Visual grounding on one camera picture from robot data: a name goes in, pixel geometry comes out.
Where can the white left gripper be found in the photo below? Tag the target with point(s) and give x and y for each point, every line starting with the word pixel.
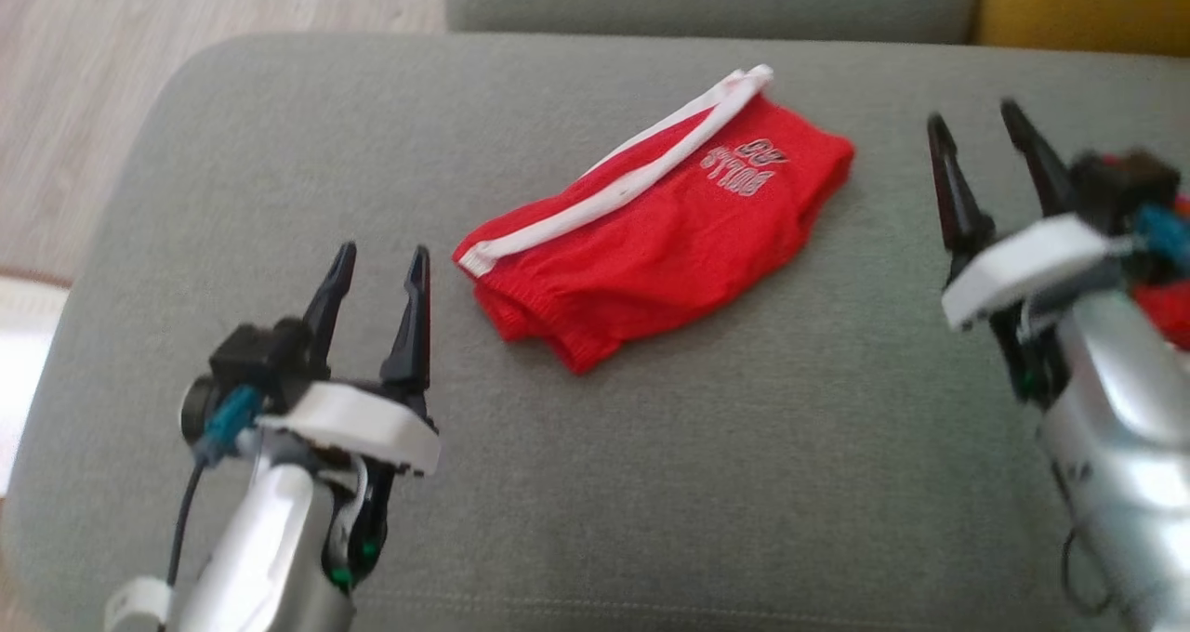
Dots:
pixel 363 423

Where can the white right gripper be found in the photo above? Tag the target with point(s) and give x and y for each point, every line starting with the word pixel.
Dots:
pixel 1032 265

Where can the red white basketball jersey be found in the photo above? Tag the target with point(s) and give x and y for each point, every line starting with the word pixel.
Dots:
pixel 1167 311

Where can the red basketball shorts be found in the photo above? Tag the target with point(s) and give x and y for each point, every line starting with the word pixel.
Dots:
pixel 651 242

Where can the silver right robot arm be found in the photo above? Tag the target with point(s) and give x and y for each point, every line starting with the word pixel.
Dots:
pixel 1116 446

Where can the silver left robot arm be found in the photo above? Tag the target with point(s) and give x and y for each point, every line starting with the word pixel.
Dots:
pixel 260 548

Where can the yellow sofa backrest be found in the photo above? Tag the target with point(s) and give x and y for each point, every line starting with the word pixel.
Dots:
pixel 1088 5

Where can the grey sofa seat cushion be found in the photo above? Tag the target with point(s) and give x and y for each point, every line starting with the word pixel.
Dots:
pixel 707 0

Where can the grey fabric sofa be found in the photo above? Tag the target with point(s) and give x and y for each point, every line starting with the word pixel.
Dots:
pixel 697 483

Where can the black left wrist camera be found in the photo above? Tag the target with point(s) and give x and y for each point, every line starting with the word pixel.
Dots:
pixel 260 358

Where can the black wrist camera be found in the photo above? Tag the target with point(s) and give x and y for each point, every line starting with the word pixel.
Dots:
pixel 260 358
pixel 1120 190

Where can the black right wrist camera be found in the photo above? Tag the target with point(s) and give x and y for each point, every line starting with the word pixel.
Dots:
pixel 1120 190

